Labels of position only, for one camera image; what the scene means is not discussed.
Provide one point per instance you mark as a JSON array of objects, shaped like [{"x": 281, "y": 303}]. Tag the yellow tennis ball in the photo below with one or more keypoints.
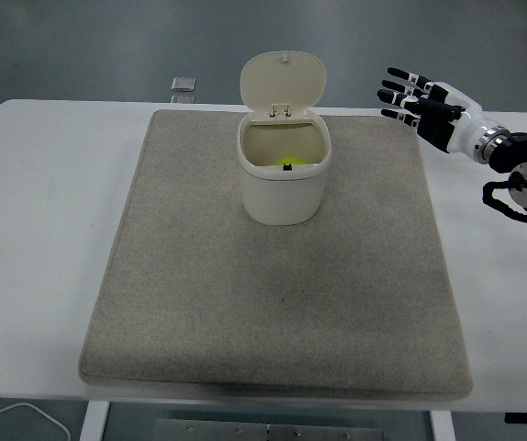
[{"x": 288, "y": 161}]

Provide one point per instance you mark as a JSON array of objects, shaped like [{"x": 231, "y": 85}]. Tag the grey metal plate with screws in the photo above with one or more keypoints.
[{"x": 268, "y": 432}]

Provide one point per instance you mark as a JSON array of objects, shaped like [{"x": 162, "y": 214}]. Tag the white table leg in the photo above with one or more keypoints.
[
  {"x": 93, "y": 422},
  {"x": 442, "y": 427}
]

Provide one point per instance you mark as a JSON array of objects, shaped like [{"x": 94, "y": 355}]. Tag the cream bin with flip lid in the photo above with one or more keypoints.
[{"x": 282, "y": 193}]

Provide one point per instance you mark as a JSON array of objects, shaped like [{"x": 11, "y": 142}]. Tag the silver floor plate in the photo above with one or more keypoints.
[
  {"x": 183, "y": 84},
  {"x": 182, "y": 98}
]

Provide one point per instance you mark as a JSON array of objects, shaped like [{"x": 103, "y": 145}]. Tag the grey felt mat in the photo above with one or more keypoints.
[{"x": 272, "y": 294}]

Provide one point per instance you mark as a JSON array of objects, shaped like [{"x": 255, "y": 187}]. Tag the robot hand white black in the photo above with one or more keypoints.
[{"x": 465, "y": 124}]

